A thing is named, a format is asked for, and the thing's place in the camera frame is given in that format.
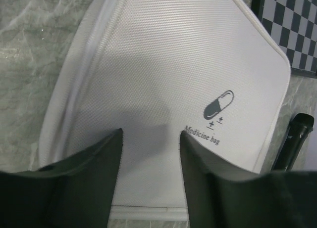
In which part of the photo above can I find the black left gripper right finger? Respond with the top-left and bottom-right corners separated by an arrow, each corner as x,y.
179,131 -> 317,228

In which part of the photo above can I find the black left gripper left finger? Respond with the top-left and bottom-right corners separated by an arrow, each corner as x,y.
0,129 -> 123,228

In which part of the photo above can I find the white medicine kit case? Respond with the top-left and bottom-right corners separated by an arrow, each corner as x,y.
38,0 -> 290,221

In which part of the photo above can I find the black marker orange cap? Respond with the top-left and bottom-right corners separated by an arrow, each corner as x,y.
271,113 -> 315,171

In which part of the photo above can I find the black white chessboard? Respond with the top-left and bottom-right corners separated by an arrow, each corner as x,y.
251,0 -> 317,78

